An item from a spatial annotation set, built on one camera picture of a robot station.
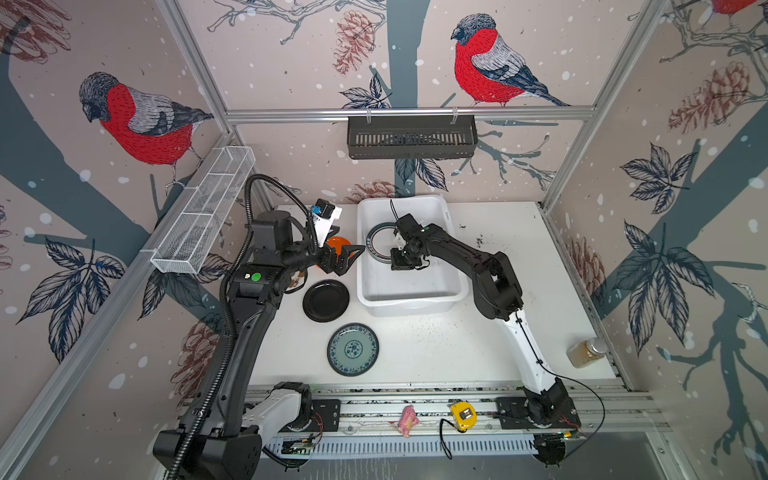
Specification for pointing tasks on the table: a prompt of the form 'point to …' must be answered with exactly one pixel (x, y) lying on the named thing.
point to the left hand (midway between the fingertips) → (347, 237)
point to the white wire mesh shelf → (204, 208)
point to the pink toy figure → (408, 420)
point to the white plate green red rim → (380, 240)
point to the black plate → (325, 300)
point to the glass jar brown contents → (585, 352)
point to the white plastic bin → (432, 290)
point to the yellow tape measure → (464, 415)
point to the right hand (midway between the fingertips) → (393, 268)
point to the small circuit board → (297, 447)
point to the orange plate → (338, 242)
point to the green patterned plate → (352, 349)
